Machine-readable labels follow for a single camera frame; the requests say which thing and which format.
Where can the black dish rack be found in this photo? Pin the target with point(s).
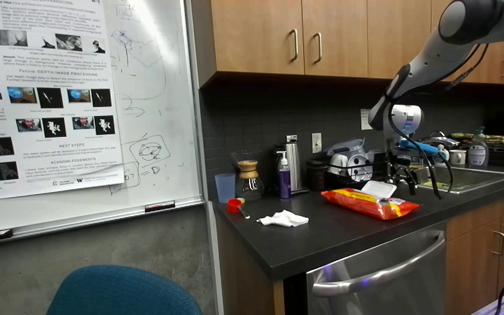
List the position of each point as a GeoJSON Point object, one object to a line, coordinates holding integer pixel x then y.
{"type": "Point", "coordinates": [382, 166]}

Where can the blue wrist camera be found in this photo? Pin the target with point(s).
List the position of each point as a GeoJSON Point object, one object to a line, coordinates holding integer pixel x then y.
{"type": "Point", "coordinates": [420, 147]}

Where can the white wall outlet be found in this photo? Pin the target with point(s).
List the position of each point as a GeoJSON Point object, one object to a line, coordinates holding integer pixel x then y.
{"type": "Point", "coordinates": [317, 142]}

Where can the small metal cup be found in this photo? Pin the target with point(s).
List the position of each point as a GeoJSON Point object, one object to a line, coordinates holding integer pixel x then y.
{"type": "Point", "coordinates": [459, 157]}

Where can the white crumpled tissue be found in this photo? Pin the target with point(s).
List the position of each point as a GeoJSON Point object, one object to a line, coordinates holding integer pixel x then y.
{"type": "Point", "coordinates": [284, 219]}

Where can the white paper wall note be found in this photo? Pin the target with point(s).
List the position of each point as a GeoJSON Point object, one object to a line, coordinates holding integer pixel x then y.
{"type": "Point", "coordinates": [366, 119]}

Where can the orange measuring cup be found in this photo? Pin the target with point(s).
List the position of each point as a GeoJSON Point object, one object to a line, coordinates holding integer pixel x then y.
{"type": "Point", "coordinates": [235, 205]}

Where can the research poster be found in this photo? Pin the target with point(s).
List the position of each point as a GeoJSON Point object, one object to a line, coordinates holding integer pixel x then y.
{"type": "Point", "coordinates": [48, 70]}

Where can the steel thermos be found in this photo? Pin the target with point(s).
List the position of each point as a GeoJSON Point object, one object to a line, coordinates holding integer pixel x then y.
{"type": "Point", "coordinates": [294, 166]}

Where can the clear soap bottle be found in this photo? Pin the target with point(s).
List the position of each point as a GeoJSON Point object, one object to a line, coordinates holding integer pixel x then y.
{"type": "Point", "coordinates": [478, 154]}

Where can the black cup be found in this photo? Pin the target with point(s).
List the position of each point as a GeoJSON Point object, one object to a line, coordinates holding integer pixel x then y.
{"type": "Point", "coordinates": [315, 175]}

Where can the purple bottle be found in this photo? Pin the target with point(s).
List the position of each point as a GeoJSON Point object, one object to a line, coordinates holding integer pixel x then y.
{"type": "Point", "coordinates": [284, 184]}

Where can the yellow green sponge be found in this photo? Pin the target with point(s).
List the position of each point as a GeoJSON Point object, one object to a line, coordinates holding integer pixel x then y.
{"type": "Point", "coordinates": [497, 140]}

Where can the steel sink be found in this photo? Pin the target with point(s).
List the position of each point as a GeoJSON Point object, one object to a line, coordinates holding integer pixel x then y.
{"type": "Point", "coordinates": [480, 178]}

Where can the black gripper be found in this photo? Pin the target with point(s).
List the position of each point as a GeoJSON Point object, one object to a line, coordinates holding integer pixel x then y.
{"type": "Point", "coordinates": [403, 164]}

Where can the stainless steel dishwasher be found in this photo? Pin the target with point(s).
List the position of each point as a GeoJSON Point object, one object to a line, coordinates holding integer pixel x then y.
{"type": "Point", "coordinates": [392, 290]}

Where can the metal faucet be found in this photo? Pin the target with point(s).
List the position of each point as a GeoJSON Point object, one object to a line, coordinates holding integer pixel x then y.
{"type": "Point", "coordinates": [447, 140]}

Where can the wooden upper cabinet door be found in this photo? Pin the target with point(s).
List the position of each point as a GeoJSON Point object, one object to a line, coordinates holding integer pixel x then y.
{"type": "Point", "coordinates": [345, 35]}
{"type": "Point", "coordinates": [392, 35]}
{"type": "Point", "coordinates": [497, 66]}
{"type": "Point", "coordinates": [252, 35]}

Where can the blue plastic cup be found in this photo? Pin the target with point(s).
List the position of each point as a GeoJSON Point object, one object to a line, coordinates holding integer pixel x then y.
{"type": "Point", "coordinates": [224, 187]}

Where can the orange wet wipes bag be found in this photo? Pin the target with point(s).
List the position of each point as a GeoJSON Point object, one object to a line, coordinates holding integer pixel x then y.
{"type": "Point", "coordinates": [368, 205]}

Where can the whiteboard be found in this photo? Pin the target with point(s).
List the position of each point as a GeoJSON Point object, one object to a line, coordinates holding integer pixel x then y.
{"type": "Point", "coordinates": [158, 145]}

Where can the jar with yellow lid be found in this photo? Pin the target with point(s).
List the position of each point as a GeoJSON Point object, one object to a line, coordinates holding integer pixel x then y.
{"type": "Point", "coordinates": [249, 170]}

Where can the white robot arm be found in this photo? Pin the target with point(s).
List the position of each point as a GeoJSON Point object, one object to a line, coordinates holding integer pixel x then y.
{"type": "Point", "coordinates": [433, 58]}

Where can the blue chair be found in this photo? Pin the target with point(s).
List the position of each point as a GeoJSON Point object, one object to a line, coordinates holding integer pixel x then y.
{"type": "Point", "coordinates": [123, 290]}

